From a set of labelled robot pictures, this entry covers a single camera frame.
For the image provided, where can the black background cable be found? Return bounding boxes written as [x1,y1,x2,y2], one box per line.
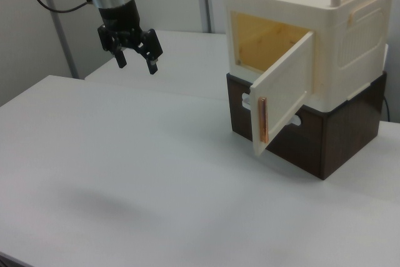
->
[382,96,392,123]

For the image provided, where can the copper door handle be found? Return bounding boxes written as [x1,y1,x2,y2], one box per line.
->
[256,96,269,144]

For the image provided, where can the grey metal frame post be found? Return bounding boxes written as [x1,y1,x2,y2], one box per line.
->
[49,10,79,79]

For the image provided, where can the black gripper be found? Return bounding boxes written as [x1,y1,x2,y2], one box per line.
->
[96,0,164,76]

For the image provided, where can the cream cabinet door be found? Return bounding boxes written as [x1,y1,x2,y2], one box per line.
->
[249,31,314,158]

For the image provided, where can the cream plastic cabinet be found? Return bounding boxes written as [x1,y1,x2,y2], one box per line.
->
[221,0,396,113]

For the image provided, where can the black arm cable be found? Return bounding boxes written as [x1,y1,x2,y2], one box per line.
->
[30,0,94,14]

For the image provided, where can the dark brown wooden box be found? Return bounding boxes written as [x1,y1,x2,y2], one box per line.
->
[225,71,388,181]

